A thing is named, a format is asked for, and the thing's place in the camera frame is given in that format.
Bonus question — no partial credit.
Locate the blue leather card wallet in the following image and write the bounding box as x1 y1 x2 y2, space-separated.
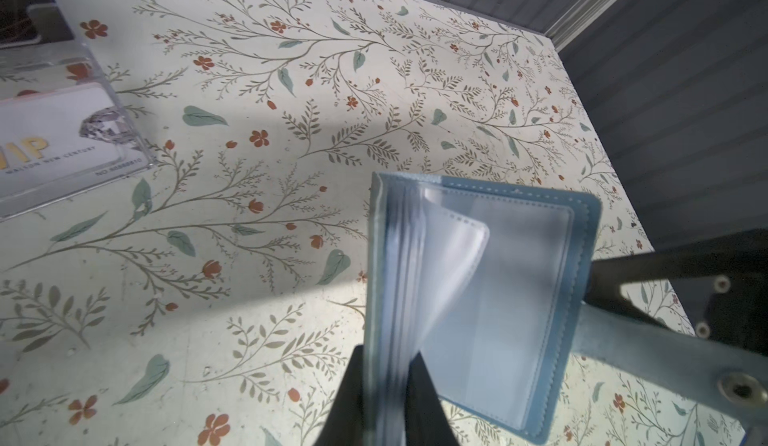
361 171 768 445

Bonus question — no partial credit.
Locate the white diamond VIP card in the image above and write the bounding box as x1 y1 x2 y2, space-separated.
1 82 148 197

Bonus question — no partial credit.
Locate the clear acrylic card display stand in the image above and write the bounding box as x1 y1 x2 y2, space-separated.
1 2 152 219

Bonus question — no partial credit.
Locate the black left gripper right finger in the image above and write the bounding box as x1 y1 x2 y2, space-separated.
405 353 459 446

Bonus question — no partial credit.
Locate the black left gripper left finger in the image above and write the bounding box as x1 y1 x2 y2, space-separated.
315 345 364 446

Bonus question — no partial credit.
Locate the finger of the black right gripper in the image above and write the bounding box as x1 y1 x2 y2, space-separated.
584 228 767 356

